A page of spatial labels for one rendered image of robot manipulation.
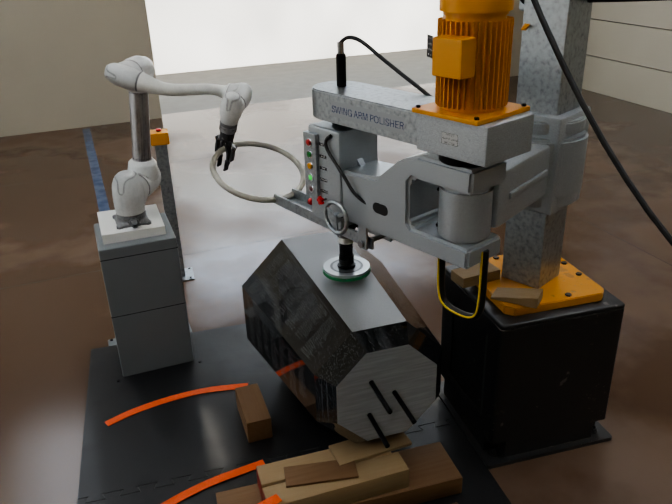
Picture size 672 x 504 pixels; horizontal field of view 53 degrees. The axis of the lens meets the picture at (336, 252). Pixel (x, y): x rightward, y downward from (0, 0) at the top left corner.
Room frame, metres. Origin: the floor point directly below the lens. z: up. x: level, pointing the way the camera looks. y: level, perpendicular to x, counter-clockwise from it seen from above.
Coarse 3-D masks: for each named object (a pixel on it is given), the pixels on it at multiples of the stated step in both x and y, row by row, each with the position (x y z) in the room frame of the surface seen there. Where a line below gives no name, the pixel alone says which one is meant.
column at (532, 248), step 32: (544, 0) 2.70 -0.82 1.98; (576, 0) 2.66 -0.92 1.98; (544, 32) 2.69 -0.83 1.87; (576, 32) 2.68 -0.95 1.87; (544, 64) 2.68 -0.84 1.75; (576, 64) 2.70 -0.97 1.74; (544, 96) 2.67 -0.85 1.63; (512, 224) 2.73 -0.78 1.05; (544, 224) 2.63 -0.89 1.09; (512, 256) 2.72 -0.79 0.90; (544, 256) 2.64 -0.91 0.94
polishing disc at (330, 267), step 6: (336, 258) 2.85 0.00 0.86; (354, 258) 2.84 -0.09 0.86; (360, 258) 2.84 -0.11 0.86; (324, 264) 2.79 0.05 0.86; (330, 264) 2.78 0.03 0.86; (336, 264) 2.78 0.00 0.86; (360, 264) 2.77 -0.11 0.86; (366, 264) 2.77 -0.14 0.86; (324, 270) 2.74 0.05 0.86; (330, 270) 2.72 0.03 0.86; (336, 270) 2.72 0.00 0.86; (342, 270) 2.72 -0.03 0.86; (348, 270) 2.72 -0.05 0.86; (354, 270) 2.72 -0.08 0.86; (360, 270) 2.71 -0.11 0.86; (366, 270) 2.71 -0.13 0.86; (336, 276) 2.67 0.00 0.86; (342, 276) 2.66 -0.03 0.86; (348, 276) 2.66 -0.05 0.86; (354, 276) 2.67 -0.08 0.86
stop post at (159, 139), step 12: (156, 132) 4.39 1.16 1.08; (156, 144) 4.35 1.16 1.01; (156, 156) 4.37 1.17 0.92; (168, 156) 4.39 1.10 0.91; (168, 168) 4.38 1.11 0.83; (168, 180) 4.38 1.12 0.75; (168, 192) 4.38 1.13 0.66; (168, 204) 4.37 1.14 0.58; (168, 216) 4.37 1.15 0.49; (180, 252) 4.38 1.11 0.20; (180, 264) 4.38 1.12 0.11; (192, 276) 4.38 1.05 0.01
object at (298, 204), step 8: (296, 192) 3.12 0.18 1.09; (280, 200) 3.04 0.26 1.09; (288, 200) 2.99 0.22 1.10; (296, 200) 3.09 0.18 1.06; (304, 200) 3.07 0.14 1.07; (288, 208) 2.99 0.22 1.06; (296, 208) 2.94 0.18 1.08; (304, 208) 2.89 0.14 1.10; (304, 216) 2.90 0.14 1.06; (312, 216) 2.85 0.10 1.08; (320, 224) 2.81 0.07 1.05; (352, 232) 2.64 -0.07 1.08; (352, 240) 2.64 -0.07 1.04; (368, 240) 2.57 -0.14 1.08; (376, 240) 2.60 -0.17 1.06; (392, 240) 2.63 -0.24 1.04
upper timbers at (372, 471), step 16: (272, 464) 2.21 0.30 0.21; (288, 464) 2.21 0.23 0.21; (368, 464) 2.19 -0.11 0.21; (384, 464) 2.19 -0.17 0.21; (400, 464) 2.19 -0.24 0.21; (272, 480) 2.12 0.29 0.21; (352, 480) 2.11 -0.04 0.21; (368, 480) 2.10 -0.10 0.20; (384, 480) 2.12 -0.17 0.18; (400, 480) 2.15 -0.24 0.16; (288, 496) 2.03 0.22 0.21; (304, 496) 2.03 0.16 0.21; (320, 496) 2.04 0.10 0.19; (336, 496) 2.06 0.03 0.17; (352, 496) 2.08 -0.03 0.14; (368, 496) 2.10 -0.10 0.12
